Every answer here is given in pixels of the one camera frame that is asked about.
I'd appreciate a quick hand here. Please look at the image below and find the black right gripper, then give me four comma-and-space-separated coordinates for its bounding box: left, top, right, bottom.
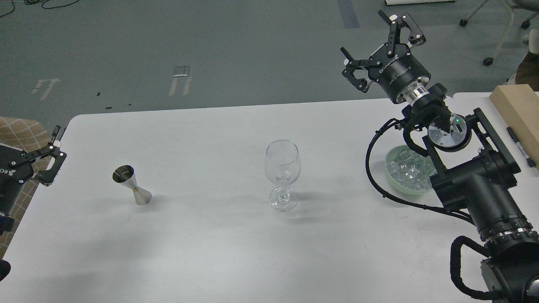
340, 10, 432, 104

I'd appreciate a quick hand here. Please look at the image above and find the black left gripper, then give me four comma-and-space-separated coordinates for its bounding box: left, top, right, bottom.
0, 126, 66, 215

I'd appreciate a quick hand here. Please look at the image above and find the steel cocktail jigger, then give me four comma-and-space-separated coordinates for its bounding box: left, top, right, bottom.
112, 165, 152, 206

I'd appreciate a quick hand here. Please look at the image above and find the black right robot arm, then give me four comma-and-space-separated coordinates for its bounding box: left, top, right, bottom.
341, 11, 539, 303

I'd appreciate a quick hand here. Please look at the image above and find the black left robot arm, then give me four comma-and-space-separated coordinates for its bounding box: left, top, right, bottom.
1, 117, 66, 257

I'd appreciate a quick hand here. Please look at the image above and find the green bowl of ice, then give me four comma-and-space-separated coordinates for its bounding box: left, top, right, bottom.
384, 145, 436, 195

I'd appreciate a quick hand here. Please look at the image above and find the clear wine glass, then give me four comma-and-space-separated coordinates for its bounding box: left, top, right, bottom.
264, 139, 302, 212

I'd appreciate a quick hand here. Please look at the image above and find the tan checkered chair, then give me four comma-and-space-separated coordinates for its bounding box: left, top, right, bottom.
0, 117, 51, 258

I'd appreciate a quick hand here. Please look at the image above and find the white office chair base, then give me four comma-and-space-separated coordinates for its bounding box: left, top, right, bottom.
483, 0, 539, 66

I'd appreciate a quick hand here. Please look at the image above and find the light wooden block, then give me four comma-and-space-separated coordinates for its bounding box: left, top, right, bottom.
489, 84, 539, 164

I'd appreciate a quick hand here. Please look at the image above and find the person in brown jacket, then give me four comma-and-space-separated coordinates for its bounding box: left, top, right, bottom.
505, 29, 539, 92

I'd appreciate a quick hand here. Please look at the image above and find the silver floor plate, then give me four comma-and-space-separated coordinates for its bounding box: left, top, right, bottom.
173, 66, 190, 77

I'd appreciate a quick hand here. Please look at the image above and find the black marker pen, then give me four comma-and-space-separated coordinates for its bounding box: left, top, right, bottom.
506, 127, 537, 167

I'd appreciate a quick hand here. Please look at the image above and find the black floor cable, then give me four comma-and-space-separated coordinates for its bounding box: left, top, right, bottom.
0, 0, 80, 18

